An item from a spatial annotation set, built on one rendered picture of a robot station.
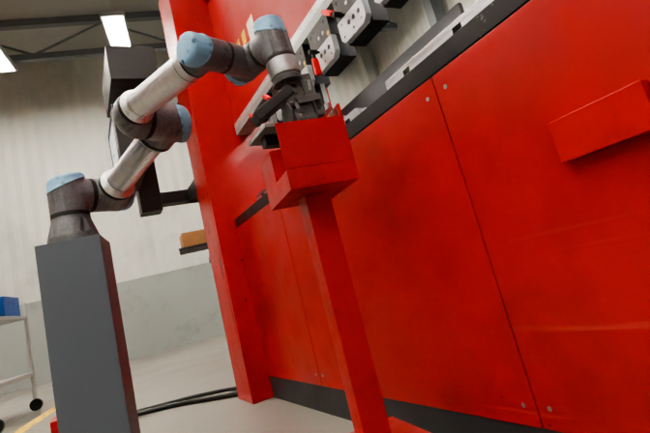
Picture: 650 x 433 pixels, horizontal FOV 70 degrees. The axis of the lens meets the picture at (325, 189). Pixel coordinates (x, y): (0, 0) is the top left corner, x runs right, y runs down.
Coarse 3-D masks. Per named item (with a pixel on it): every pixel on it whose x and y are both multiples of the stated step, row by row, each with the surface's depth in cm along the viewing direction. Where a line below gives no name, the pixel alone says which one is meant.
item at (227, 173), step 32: (160, 0) 274; (192, 0) 261; (192, 96) 245; (224, 96) 253; (192, 128) 245; (224, 128) 248; (256, 128) 256; (192, 160) 255; (224, 160) 243; (256, 160) 251; (224, 192) 238; (256, 192) 245; (224, 224) 233; (224, 256) 228; (224, 288) 231; (224, 320) 239; (256, 352) 222; (256, 384) 218
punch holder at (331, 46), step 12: (324, 24) 156; (336, 24) 156; (312, 36) 164; (324, 36) 157; (336, 36) 154; (312, 48) 165; (324, 48) 158; (336, 48) 153; (348, 48) 156; (324, 60) 159; (336, 60) 156; (348, 60) 158; (324, 72) 163; (336, 72) 165
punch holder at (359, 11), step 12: (336, 0) 148; (348, 0) 142; (360, 0) 137; (372, 0) 139; (348, 12) 143; (360, 12) 137; (372, 12) 137; (384, 12) 139; (348, 24) 144; (360, 24) 138; (372, 24) 139; (384, 24) 141; (348, 36) 144; (360, 36) 144; (372, 36) 146
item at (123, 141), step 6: (114, 126) 238; (108, 132) 268; (114, 132) 241; (120, 132) 236; (108, 138) 275; (120, 138) 235; (126, 138) 236; (132, 138) 238; (120, 144) 234; (126, 144) 236; (120, 150) 234; (120, 156) 233; (144, 174) 247; (138, 180) 254; (138, 186) 265
